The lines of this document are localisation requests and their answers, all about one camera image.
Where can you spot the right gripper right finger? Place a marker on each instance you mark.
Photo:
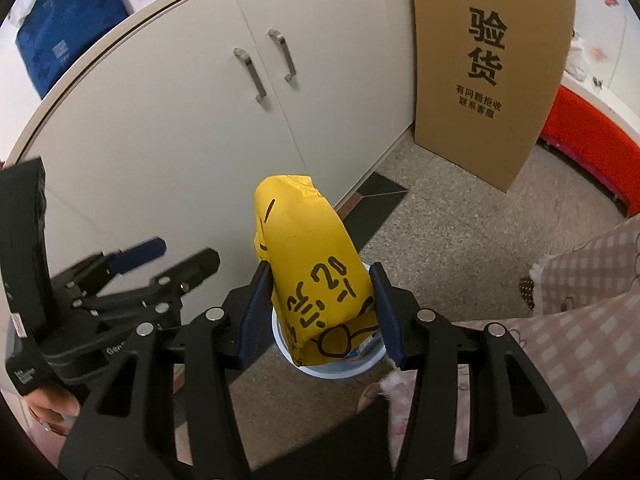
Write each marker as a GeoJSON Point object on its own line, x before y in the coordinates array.
{"type": "Point", "coordinates": [480, 409]}

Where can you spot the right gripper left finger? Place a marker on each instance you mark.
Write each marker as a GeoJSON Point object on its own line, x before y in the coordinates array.
{"type": "Point", "coordinates": [125, 429]}

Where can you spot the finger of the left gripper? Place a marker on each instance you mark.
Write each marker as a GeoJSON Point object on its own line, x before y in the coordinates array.
{"type": "Point", "coordinates": [166, 289]}
{"type": "Point", "coordinates": [90, 275]}

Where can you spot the yellow paper bag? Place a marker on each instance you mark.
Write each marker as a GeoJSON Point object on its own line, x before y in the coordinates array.
{"type": "Point", "coordinates": [319, 280]}

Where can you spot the light blue trash bin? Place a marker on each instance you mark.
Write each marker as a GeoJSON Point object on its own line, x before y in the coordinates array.
{"type": "Point", "coordinates": [347, 350]}

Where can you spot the person's left hand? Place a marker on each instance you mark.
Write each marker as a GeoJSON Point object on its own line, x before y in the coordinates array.
{"type": "Point", "coordinates": [54, 407]}

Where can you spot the pink checkered tablecloth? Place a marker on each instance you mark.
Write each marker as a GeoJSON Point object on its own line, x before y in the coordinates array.
{"type": "Point", "coordinates": [583, 339]}

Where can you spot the pink slipper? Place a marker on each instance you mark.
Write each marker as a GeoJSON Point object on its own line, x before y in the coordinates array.
{"type": "Point", "coordinates": [371, 394]}

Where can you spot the blue shopping bag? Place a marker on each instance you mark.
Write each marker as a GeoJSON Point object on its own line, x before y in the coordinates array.
{"type": "Point", "coordinates": [57, 32]}

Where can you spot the white lower cabinet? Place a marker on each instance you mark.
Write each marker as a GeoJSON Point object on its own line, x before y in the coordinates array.
{"type": "Point", "coordinates": [168, 123]}

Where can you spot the red storage bench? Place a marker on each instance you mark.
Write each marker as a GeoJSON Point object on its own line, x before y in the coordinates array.
{"type": "Point", "coordinates": [600, 134]}

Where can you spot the white plastic bag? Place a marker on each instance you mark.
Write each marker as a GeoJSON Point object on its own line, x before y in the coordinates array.
{"type": "Point", "coordinates": [577, 62]}

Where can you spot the large brown cardboard box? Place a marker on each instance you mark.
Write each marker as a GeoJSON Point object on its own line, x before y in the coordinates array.
{"type": "Point", "coordinates": [487, 73]}

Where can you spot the white wardrobe doors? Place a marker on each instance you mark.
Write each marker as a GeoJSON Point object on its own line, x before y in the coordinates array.
{"type": "Point", "coordinates": [610, 29]}

